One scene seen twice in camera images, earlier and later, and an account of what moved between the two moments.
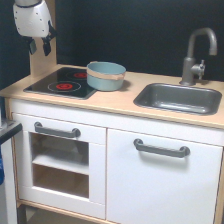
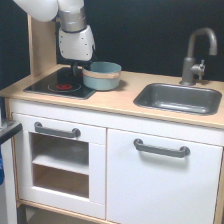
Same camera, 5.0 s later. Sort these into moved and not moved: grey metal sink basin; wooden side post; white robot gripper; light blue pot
Moved: white robot gripper
Not moved: grey metal sink basin; light blue pot; wooden side post
